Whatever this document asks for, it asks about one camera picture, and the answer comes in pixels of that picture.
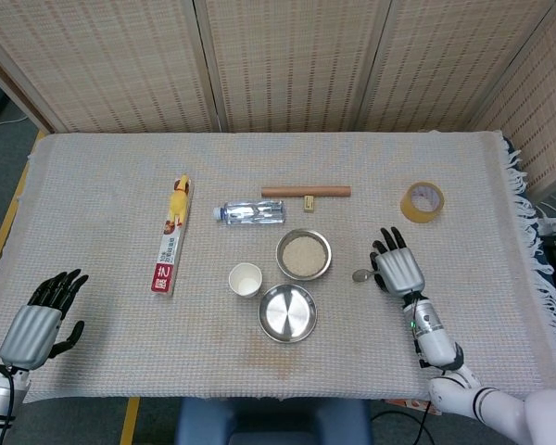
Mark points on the woven folding screen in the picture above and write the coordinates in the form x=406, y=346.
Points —
x=287, y=60

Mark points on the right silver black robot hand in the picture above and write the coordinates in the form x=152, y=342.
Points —
x=400, y=271

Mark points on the blue padded seat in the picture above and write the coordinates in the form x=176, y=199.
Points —
x=273, y=422

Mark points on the wooden rolling pin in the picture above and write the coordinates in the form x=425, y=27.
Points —
x=282, y=191

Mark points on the yellow packing tape roll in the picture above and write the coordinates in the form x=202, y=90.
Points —
x=410, y=211

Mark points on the stainless steel bowl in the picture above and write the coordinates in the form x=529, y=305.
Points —
x=287, y=315
x=279, y=255

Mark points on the clear plastic water bottle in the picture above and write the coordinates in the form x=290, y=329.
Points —
x=255, y=212

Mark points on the small metal spoon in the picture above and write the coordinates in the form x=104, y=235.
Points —
x=360, y=275

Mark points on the orange printed packet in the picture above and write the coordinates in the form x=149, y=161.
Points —
x=410, y=403

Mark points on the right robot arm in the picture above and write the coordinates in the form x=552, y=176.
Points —
x=433, y=338

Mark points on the beige woven tablecloth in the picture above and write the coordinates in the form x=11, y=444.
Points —
x=97, y=324

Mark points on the white paper cup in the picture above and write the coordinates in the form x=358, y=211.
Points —
x=245, y=280

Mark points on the long cling wrap box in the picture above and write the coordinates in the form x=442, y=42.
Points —
x=167, y=273

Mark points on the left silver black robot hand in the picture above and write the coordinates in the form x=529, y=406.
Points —
x=28, y=336

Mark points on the small yellow block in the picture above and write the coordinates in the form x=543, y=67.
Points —
x=309, y=205

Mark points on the yellow rubber chicken toy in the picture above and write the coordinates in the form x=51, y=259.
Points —
x=178, y=201

